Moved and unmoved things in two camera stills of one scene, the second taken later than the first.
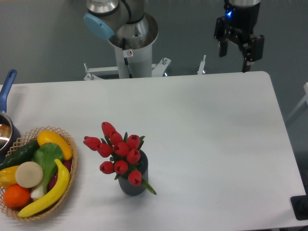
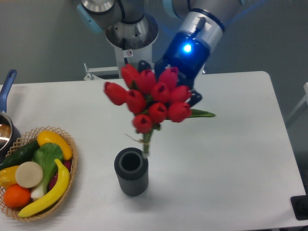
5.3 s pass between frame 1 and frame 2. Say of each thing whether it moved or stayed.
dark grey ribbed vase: stayed
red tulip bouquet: moved
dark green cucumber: stayed
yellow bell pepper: stayed
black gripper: moved
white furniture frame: stayed
